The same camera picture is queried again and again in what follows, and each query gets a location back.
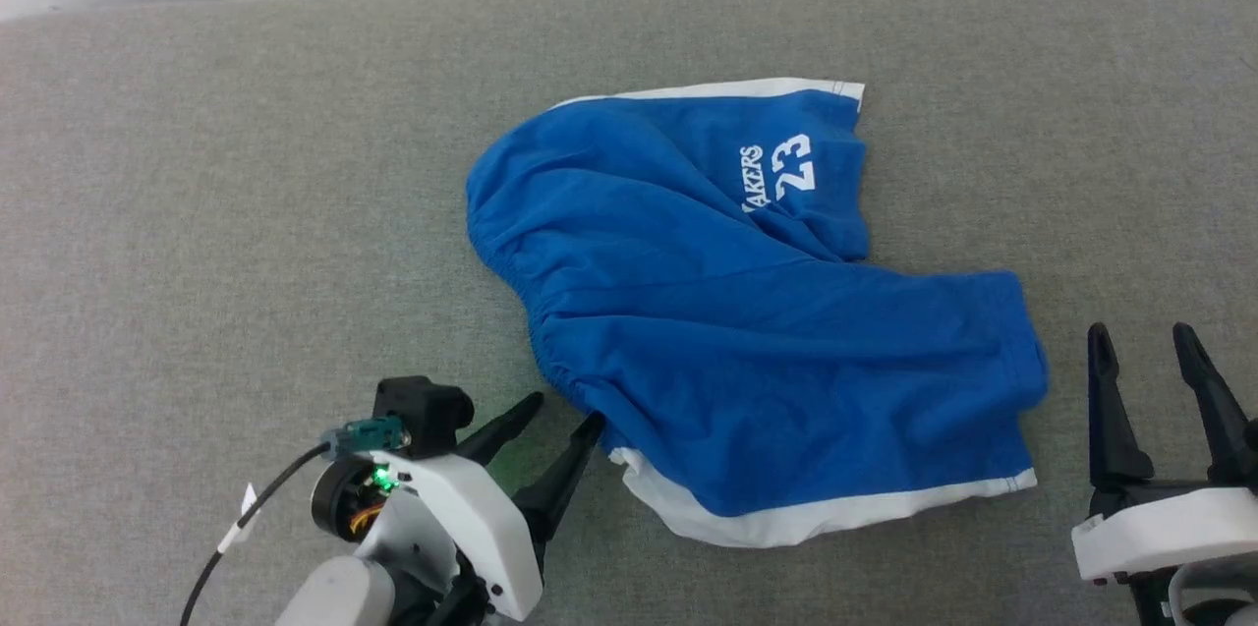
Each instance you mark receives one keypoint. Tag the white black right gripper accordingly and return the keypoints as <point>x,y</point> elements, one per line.
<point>1170,528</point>

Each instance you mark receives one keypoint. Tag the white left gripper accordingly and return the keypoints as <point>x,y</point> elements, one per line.
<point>462,518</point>

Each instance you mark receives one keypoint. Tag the blue shorts with white trim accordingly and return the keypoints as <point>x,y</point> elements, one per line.
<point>737,341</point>

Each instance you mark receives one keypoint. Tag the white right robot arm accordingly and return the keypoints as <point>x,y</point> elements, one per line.
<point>1209,601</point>

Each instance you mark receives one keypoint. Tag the grey fabric sofa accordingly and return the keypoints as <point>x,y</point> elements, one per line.
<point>246,213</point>

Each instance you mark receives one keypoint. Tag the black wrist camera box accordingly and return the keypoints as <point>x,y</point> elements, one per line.
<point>423,410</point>

